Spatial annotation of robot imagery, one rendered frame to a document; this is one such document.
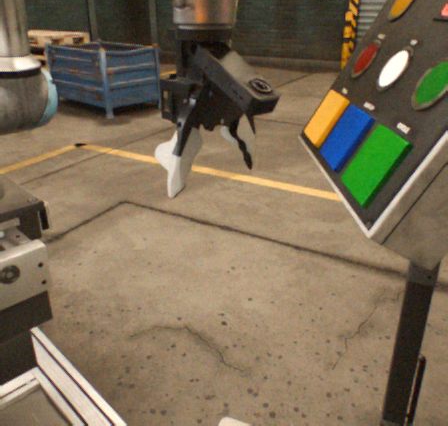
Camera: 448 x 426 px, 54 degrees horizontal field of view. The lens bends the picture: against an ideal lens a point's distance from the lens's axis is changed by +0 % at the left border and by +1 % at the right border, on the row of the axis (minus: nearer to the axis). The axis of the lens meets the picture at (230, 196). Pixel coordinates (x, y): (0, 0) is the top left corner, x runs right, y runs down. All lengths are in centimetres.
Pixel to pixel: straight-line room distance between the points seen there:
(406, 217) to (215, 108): 26
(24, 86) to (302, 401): 120
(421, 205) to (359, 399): 122
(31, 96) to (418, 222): 73
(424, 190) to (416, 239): 5
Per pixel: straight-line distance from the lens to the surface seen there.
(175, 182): 55
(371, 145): 50
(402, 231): 44
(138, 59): 524
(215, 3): 54
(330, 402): 158
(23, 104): 93
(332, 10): 846
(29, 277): 85
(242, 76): 51
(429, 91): 48
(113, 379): 165
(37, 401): 136
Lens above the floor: 116
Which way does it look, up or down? 24 degrees down
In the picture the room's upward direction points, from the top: straight up
